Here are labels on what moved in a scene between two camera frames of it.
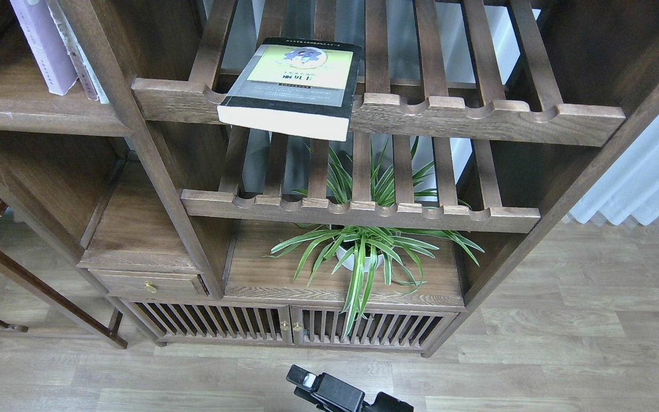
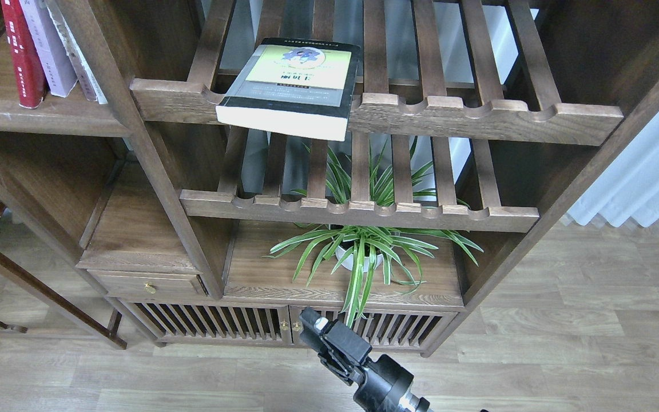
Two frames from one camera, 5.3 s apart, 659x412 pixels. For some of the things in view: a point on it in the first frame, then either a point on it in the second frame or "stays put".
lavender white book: x=46 y=43 stays put
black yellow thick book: x=303 y=87 stays put
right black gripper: x=332 y=395 to x=383 y=384
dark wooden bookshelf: x=303 y=173 stays put
